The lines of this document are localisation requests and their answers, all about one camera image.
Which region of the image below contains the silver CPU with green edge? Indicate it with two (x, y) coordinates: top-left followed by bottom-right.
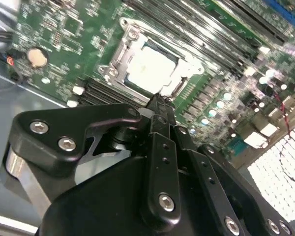
(125, 41), (187, 93)

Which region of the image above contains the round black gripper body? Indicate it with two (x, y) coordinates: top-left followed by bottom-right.
(36, 155), (220, 236)

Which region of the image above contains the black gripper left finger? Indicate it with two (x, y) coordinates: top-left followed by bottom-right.
(11, 93), (182, 232)

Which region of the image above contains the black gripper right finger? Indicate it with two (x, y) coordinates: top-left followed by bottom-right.
(162, 97), (295, 236)

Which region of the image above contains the metal socket cover frame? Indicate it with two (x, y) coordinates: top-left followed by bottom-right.
(110, 24), (204, 96)

